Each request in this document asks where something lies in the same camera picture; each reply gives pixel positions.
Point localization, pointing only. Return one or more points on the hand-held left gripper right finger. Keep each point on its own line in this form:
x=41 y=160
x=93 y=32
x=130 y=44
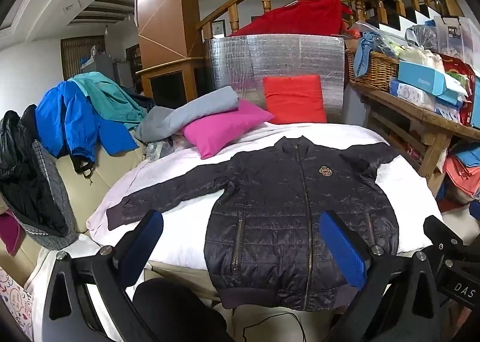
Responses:
x=343 y=252

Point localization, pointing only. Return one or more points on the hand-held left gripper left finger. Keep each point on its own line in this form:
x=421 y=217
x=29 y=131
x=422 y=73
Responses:
x=144 y=248

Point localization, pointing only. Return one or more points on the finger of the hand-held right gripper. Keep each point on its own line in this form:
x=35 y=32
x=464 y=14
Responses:
x=438 y=227

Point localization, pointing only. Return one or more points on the black quilted jacket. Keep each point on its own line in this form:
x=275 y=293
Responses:
x=285 y=207

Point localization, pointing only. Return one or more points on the stack of folded clothes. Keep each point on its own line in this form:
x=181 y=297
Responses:
x=463 y=177

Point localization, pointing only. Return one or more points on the white blanket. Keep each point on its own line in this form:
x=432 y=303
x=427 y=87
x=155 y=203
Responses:
x=176 y=214

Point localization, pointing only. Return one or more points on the person's leg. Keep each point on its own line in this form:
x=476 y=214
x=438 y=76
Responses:
x=176 y=312

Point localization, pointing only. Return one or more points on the wooden side table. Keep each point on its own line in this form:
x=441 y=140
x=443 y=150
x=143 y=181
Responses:
x=423 y=128

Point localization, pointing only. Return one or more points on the grey knit garment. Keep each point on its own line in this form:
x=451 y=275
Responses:
x=56 y=199

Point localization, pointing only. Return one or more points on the magenta cloth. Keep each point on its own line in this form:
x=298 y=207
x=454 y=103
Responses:
x=9 y=231

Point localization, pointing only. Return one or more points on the black shiny jacket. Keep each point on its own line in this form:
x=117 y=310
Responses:
x=26 y=177

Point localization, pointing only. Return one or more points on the grey sweatshirt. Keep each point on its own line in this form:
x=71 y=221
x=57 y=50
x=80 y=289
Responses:
x=187 y=115

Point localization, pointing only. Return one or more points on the heart patterned cloth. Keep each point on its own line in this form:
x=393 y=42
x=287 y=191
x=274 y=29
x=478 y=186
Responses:
x=15 y=304

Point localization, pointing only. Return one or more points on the pink pillow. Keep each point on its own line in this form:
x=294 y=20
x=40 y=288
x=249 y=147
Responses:
x=221 y=126

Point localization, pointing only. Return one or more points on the blue jacket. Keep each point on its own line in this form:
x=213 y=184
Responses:
x=75 y=117

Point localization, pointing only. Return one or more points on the blue cardboard box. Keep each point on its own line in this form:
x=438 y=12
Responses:
x=427 y=78

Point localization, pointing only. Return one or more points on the teal jacket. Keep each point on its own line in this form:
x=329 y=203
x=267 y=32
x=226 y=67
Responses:
x=108 y=96

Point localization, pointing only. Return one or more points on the red pillow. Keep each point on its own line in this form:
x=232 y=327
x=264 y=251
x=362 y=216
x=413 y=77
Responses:
x=294 y=98

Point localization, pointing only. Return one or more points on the wooden cabinet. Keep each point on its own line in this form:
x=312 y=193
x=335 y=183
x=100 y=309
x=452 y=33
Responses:
x=168 y=83

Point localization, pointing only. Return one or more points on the wicker basket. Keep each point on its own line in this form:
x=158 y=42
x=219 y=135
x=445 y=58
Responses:
x=371 y=64

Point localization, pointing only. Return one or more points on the clear plastic storage box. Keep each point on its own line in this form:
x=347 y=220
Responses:
x=457 y=36

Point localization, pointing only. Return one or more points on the light blue cloth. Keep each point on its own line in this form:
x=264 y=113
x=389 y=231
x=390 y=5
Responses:
x=369 y=46

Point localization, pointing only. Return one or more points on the silver foil insulation mat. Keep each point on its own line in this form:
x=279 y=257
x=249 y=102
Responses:
x=277 y=61

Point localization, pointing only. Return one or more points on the wooden pillar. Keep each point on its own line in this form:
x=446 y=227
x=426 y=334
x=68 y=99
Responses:
x=165 y=4

